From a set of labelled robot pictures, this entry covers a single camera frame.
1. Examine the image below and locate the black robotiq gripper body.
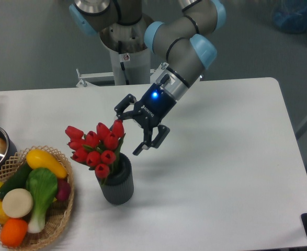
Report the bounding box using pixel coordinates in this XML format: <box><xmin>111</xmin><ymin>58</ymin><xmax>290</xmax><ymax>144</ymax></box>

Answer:
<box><xmin>132</xmin><ymin>84</ymin><xmax>176</xmax><ymax>129</ymax></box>

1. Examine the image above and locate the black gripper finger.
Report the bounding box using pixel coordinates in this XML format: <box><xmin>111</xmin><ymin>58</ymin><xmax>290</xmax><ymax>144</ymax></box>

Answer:
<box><xmin>133</xmin><ymin>124</ymin><xmax>170</xmax><ymax>156</ymax></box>
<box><xmin>114</xmin><ymin>94</ymin><xmax>137</xmax><ymax>121</ymax></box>

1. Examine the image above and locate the red tulip bouquet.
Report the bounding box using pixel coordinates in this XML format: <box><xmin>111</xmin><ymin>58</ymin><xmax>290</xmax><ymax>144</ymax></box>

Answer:
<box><xmin>65</xmin><ymin>119</ymin><xmax>125</xmax><ymax>184</ymax></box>

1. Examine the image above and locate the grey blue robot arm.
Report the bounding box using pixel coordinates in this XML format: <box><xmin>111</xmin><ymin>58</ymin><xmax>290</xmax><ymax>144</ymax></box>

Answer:
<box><xmin>69</xmin><ymin>1</ymin><xmax>226</xmax><ymax>155</ymax></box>

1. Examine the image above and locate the dark grey ribbed vase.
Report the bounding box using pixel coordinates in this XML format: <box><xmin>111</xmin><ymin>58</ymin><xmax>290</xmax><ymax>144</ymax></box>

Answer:
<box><xmin>97</xmin><ymin>153</ymin><xmax>134</xmax><ymax>205</ymax></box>

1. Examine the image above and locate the yellow squash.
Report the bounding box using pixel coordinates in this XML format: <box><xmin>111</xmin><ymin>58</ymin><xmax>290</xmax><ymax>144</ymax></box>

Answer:
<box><xmin>26</xmin><ymin>149</ymin><xmax>67</xmax><ymax>179</ymax></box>

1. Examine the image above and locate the red radish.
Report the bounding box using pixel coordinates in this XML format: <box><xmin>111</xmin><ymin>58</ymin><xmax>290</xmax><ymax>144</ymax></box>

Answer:
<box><xmin>55</xmin><ymin>179</ymin><xmax>71</xmax><ymax>201</ymax></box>

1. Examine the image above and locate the green bok choy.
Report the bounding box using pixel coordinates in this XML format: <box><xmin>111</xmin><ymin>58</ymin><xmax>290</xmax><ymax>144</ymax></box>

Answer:
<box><xmin>26</xmin><ymin>167</ymin><xmax>58</xmax><ymax>234</ymax></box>

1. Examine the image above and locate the green cucumber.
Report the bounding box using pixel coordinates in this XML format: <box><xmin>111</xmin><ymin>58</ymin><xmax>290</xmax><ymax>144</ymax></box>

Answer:
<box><xmin>0</xmin><ymin>162</ymin><xmax>32</xmax><ymax>200</ymax></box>

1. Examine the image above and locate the white round onion slice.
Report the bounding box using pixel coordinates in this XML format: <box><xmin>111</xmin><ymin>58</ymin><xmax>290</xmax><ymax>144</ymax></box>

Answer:
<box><xmin>2</xmin><ymin>188</ymin><xmax>33</xmax><ymax>218</ymax></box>

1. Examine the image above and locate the blue plastic bag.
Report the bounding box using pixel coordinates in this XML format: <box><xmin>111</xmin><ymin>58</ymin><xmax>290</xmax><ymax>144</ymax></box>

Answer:
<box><xmin>271</xmin><ymin>1</ymin><xmax>307</xmax><ymax>36</ymax></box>

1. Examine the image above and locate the orange fruit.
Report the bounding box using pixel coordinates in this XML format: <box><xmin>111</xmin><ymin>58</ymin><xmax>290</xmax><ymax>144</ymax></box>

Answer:
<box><xmin>0</xmin><ymin>218</ymin><xmax>28</xmax><ymax>247</ymax></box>

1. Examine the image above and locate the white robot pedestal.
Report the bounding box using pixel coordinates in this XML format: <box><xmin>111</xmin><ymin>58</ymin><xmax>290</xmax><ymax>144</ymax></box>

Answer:
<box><xmin>76</xmin><ymin>14</ymin><xmax>168</xmax><ymax>87</ymax></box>

